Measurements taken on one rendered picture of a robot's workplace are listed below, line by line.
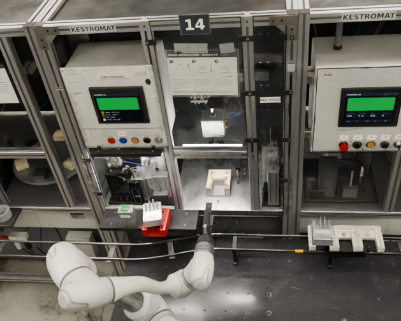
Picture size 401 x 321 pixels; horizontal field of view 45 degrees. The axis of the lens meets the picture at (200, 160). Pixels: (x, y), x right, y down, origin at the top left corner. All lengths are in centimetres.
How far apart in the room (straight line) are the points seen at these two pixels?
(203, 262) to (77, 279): 57
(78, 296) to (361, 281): 150
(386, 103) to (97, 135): 134
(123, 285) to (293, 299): 102
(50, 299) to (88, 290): 191
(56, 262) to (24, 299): 189
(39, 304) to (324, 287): 202
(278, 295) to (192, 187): 77
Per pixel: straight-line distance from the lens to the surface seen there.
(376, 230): 266
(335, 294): 263
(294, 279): 266
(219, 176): 276
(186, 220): 264
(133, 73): 216
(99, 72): 220
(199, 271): 210
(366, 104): 218
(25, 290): 383
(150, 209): 257
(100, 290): 183
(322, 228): 256
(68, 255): 191
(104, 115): 231
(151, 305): 232
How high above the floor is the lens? 287
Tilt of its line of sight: 41 degrees down
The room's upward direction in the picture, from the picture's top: 8 degrees counter-clockwise
